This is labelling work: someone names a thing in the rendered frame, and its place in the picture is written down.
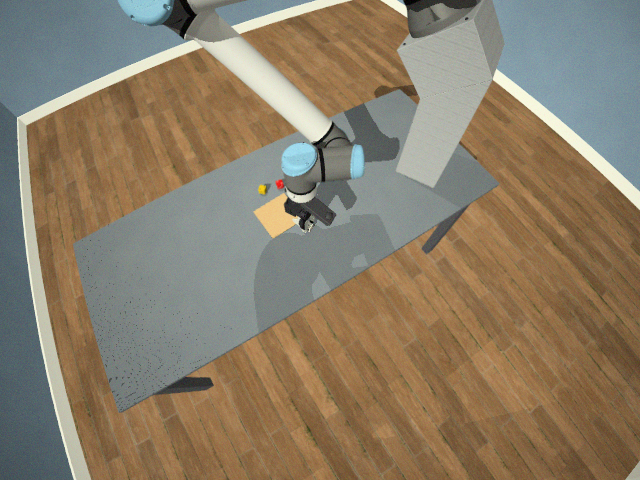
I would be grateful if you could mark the tan flat mat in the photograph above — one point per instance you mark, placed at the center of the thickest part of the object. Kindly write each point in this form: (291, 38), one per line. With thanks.
(274, 218)

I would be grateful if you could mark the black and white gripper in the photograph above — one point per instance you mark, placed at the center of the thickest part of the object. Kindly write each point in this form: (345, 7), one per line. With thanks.
(294, 209)

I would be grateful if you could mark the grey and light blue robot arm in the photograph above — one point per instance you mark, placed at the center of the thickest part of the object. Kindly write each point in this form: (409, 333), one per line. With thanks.
(303, 166)

